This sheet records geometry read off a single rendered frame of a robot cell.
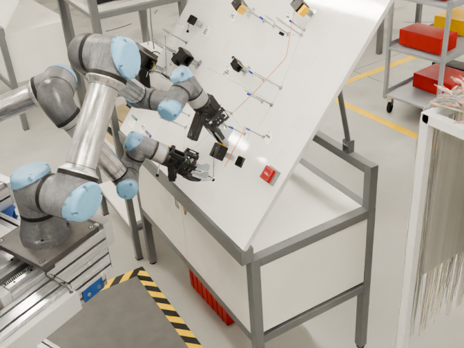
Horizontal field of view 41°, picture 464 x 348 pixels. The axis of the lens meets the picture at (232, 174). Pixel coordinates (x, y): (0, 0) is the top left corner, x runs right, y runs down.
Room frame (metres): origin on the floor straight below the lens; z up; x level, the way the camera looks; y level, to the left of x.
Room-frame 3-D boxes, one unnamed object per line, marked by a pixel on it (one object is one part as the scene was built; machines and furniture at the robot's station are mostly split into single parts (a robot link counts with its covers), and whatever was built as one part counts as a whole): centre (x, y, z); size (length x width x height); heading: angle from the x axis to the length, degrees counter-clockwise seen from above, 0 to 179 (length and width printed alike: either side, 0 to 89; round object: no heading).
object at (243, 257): (2.26, 0.25, 0.83); 1.18 x 0.05 x 0.06; 29
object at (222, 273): (2.02, 0.10, 0.60); 0.55 x 0.03 x 0.39; 29
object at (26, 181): (1.51, 0.57, 1.33); 0.13 x 0.12 x 0.14; 61
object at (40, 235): (1.52, 0.57, 1.21); 0.15 x 0.15 x 0.10
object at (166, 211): (2.51, 0.36, 0.60); 0.55 x 0.02 x 0.39; 29
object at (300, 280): (2.41, -0.03, 0.60); 1.17 x 0.58 x 0.40; 29
